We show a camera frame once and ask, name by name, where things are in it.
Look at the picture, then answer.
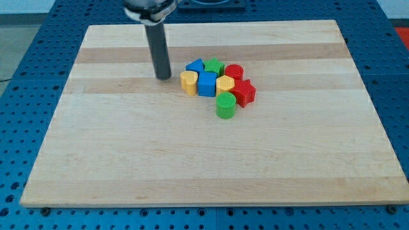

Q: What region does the green star block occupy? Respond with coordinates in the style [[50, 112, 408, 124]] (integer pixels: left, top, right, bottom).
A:
[[203, 57, 225, 77]]

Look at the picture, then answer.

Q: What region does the light wooden board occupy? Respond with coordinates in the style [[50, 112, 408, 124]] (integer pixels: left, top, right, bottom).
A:
[[20, 20, 408, 208]]

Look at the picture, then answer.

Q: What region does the yellow hexagon block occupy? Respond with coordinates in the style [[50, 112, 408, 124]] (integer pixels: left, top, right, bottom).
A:
[[216, 75, 235, 96]]

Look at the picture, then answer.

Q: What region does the blue cube block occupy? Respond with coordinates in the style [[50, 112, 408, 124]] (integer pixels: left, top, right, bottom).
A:
[[197, 72, 217, 97]]

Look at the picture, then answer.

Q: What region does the red star block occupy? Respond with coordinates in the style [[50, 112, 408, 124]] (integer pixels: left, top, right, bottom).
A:
[[230, 79, 256, 108]]

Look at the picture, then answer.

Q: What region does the blue triangle block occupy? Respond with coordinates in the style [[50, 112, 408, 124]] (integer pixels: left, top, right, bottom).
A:
[[185, 58, 205, 73]]

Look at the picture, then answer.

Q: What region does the yellow heart block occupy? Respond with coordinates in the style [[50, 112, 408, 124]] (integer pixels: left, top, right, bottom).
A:
[[180, 70, 199, 96]]

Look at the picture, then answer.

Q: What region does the red cylinder block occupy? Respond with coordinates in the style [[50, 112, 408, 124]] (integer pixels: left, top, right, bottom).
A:
[[224, 64, 244, 81]]

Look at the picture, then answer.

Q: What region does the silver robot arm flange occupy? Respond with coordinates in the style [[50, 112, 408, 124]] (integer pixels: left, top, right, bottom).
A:
[[123, 0, 178, 26]]

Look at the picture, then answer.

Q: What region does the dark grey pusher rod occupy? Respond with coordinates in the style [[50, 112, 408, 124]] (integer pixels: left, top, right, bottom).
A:
[[145, 22, 171, 81]]

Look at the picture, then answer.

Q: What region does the green cylinder block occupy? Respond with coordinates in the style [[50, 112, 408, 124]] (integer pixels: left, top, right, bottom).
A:
[[215, 92, 236, 119]]

